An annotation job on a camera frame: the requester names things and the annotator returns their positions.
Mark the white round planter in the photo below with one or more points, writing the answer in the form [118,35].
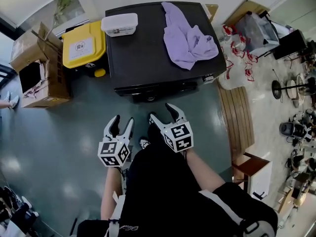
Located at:
[292,92]

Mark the person's black clothing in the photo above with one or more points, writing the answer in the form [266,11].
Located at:
[168,194]

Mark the black floor fan stand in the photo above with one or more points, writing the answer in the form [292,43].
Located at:
[276,89]

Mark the black round device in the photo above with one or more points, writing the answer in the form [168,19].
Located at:
[286,130]

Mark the large leaning cardboard sheet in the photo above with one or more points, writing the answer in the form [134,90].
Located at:
[244,9]

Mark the person's left shoe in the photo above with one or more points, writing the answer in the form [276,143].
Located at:
[144,143]

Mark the small flat cardboard piece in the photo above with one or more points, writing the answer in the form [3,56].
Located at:
[211,11]

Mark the clear plastic storage bag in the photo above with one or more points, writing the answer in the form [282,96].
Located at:
[256,33]

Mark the purple cloth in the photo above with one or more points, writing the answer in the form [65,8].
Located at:
[187,46]

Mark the person's right shoe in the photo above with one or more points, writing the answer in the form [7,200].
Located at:
[152,118]

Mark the white plastic lidded box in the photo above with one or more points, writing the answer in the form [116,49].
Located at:
[118,23]

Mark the cluster of clear water jugs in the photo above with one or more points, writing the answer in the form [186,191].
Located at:
[237,68]

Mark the person's left forearm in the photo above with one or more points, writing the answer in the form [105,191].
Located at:
[111,194]

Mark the white cabinet with wooden top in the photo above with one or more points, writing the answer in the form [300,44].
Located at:
[256,176]

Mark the closed cardboard box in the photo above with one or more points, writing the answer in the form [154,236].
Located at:
[22,51]

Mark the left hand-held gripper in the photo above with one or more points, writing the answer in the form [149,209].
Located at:
[111,152]

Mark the person's shoe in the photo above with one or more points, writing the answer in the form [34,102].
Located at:
[152,118]
[144,143]

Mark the black washing machine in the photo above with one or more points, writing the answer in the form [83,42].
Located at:
[138,58]

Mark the person's right forearm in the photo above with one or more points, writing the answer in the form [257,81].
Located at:
[202,171]

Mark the cardboard boxes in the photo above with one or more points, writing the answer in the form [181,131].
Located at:
[55,83]

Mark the black flat monitor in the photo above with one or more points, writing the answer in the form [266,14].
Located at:
[290,44]

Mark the wooden slatted bench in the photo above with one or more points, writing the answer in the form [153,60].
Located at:
[237,120]

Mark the black bin with yellow lid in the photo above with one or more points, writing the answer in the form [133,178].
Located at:
[81,46]

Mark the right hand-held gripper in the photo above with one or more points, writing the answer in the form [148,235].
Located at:
[179,137]

